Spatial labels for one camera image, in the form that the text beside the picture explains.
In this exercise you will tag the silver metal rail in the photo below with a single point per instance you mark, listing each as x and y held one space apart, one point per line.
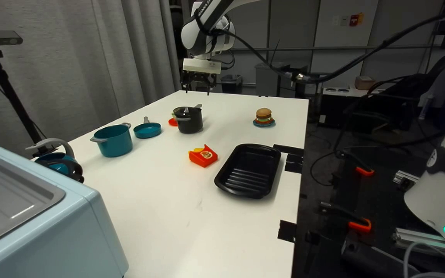
424 240

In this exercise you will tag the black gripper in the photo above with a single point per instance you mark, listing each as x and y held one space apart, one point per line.
200 78

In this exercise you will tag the toy burger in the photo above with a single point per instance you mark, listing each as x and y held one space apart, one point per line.
263 115

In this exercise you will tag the red toy fries box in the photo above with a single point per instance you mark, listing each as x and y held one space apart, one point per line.
203 157

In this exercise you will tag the black toy pot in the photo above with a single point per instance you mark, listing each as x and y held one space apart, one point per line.
189 126

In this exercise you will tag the red toy piece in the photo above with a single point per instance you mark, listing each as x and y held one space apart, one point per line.
172 123

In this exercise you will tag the black baking tray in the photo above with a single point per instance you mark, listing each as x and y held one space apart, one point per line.
248 171

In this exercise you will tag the light blue toaster oven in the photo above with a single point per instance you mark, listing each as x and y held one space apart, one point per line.
53 233

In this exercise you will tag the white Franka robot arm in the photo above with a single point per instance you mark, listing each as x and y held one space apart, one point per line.
194 33

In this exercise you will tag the black orange bar clamp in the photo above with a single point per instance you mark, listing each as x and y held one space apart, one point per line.
361 225
365 172

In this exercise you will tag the black tape strip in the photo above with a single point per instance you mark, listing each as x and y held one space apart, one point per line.
286 231

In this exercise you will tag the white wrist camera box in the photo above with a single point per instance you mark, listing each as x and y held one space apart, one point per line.
202 66

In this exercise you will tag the teal toy kettle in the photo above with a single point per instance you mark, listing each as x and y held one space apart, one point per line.
58 165

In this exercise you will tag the teal toy pot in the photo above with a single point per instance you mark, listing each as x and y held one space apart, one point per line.
113 142

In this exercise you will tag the orange wall sign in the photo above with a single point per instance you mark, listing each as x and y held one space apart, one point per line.
358 20

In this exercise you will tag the teal toy plate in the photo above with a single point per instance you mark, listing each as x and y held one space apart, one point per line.
263 126

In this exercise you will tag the brown cardboard box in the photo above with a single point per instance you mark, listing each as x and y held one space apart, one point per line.
365 83

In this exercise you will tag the black camera tripod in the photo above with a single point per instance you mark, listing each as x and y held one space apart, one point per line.
7 86

